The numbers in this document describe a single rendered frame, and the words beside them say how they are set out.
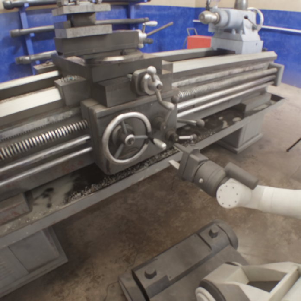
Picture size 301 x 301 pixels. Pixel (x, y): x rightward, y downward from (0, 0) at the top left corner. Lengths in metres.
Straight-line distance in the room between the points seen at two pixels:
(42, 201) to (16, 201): 0.12
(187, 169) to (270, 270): 0.39
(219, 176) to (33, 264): 1.00
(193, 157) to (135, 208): 0.86
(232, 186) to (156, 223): 0.86
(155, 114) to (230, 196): 0.50
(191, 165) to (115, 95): 0.35
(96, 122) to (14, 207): 0.50
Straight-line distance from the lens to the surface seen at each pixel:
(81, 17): 0.85
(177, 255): 1.03
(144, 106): 0.85
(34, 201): 1.06
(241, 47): 1.82
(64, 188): 1.06
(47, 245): 1.17
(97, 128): 0.78
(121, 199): 1.50
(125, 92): 0.78
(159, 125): 0.89
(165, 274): 0.96
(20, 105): 0.85
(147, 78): 0.75
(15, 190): 1.01
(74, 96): 0.85
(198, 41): 3.84
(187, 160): 0.66
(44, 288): 1.27
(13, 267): 1.22
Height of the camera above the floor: 1.08
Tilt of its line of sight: 34 degrees down
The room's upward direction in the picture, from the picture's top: 1 degrees counter-clockwise
